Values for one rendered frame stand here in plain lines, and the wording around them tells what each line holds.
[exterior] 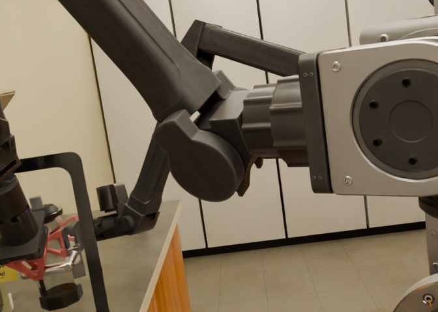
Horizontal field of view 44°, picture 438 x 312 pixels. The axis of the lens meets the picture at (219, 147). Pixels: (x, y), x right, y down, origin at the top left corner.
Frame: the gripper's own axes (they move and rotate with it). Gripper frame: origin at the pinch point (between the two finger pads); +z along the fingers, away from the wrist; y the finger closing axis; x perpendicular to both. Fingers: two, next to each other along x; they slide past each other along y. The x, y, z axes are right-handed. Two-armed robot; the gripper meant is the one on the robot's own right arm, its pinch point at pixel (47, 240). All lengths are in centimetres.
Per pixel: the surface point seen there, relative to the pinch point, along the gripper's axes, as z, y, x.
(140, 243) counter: -10, -48, 20
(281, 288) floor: -52, -207, 114
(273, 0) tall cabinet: -91, -273, -69
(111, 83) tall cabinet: 36, -274, -38
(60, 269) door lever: -16.8, 38.0, -3.8
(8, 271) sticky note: -5.9, 34.1, -4.3
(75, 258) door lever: -18.3, 34.1, -3.9
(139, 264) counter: -13.1, -28.8, 20.4
